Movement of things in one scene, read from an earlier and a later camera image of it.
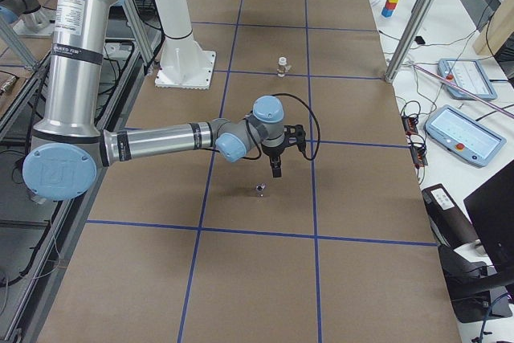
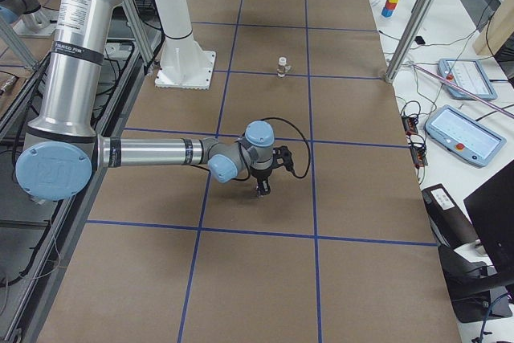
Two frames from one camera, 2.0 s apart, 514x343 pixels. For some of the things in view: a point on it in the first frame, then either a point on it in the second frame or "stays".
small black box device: (419, 39) stays
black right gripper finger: (275, 163) -> (263, 187)
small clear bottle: (283, 68) stays
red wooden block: (389, 5) stays
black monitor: (491, 207) stays
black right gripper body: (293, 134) -> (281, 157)
